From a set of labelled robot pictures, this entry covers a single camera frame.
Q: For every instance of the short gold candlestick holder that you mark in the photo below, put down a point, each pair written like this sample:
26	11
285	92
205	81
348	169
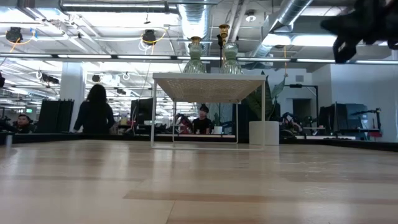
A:
196	39

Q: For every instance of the long ceiling light strip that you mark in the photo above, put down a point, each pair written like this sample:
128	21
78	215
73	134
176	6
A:
87	56

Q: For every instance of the tall black candlestick holder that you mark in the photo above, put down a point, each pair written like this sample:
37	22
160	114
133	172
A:
220	40

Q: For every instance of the black computer monitor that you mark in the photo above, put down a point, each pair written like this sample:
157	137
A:
345	118
143	110

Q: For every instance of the small white plant pot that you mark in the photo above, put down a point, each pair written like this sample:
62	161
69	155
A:
218	130

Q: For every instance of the black partition panel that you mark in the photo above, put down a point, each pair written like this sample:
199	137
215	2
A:
54	116

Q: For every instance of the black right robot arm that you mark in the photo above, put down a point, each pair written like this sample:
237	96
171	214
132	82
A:
392	28

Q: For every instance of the white square pillar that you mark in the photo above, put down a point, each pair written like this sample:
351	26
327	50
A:
66	93

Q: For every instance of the tall gold candlestick holder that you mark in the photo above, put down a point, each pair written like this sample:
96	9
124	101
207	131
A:
224	30

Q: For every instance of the person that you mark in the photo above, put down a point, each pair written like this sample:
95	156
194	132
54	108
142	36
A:
202	124
23	123
94	115

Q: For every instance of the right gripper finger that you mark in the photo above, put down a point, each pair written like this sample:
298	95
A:
340	21
340	31

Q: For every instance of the silver ventilation duct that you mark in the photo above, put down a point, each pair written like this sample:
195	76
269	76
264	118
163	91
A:
292	9
195	18

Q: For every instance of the white perforated metal shelf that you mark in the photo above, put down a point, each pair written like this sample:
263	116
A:
208	88

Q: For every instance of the green plant in white pot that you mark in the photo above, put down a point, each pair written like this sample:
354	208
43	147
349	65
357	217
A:
272	133

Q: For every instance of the black ceiling device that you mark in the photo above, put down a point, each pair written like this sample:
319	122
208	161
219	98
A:
150	36
14	34

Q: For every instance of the olive green round knob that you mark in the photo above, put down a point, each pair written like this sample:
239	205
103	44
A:
195	63

